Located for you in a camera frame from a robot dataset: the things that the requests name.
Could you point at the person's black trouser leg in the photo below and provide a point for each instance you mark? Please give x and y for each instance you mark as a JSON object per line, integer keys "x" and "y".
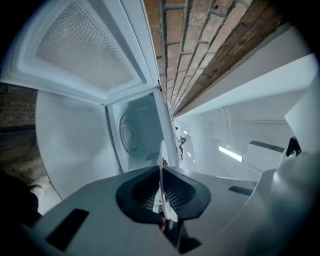
{"x": 17, "y": 200}

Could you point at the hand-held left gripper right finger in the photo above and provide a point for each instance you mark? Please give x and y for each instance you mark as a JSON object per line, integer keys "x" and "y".
{"x": 220, "y": 200}

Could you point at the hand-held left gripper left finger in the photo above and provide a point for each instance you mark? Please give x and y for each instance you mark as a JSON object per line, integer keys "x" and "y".
{"x": 100, "y": 225}

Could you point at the ceiling light panel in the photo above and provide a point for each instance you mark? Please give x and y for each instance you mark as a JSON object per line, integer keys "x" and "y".
{"x": 230, "y": 153}

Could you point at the white round plate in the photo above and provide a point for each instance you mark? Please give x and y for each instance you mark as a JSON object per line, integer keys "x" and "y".
{"x": 161, "y": 155}

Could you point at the white microwave oven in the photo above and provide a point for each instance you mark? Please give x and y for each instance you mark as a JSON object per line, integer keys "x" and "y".
{"x": 82, "y": 50}

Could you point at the person's white shoe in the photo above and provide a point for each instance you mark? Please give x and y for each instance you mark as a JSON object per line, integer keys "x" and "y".
{"x": 36, "y": 191}

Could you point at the white air conditioner unit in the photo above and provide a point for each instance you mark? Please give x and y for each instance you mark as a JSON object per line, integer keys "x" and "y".
{"x": 265, "y": 155}

